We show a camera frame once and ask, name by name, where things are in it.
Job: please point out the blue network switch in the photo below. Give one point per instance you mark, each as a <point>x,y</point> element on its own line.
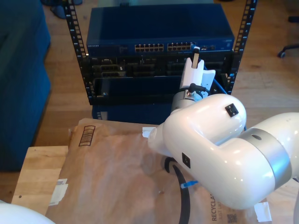
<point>158,23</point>

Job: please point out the black chair foot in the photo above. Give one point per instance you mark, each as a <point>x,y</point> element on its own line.
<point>294,19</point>

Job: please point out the black rack server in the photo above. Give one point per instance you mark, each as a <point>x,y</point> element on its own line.
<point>149,70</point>

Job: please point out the black rack frame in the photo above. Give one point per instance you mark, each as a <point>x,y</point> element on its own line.
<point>84,70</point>

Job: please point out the grey slipper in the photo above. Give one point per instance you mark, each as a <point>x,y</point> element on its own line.
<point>58,11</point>

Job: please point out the black office chair base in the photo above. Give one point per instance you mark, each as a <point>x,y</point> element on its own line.
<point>289,47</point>

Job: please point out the blue sofa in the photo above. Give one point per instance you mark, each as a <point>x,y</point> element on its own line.
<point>21,93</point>

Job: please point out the brown paper mailer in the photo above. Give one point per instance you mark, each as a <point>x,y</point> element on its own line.
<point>105,186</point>

